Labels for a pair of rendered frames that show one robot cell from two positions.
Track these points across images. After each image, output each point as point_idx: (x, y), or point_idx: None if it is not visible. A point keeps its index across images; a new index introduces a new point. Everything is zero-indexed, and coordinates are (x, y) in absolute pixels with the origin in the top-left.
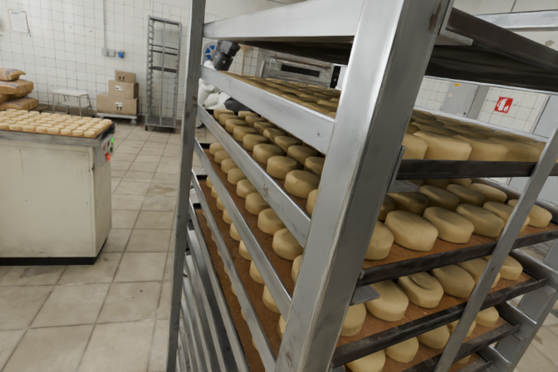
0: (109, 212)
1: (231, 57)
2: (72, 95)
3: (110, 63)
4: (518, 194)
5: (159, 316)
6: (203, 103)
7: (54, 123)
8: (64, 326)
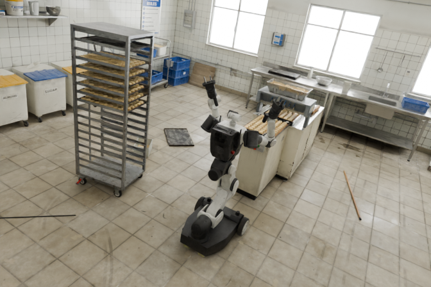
0: (254, 182)
1: (208, 90)
2: None
3: None
4: (81, 75)
5: (185, 193)
6: (213, 113)
7: (261, 124)
8: (202, 177)
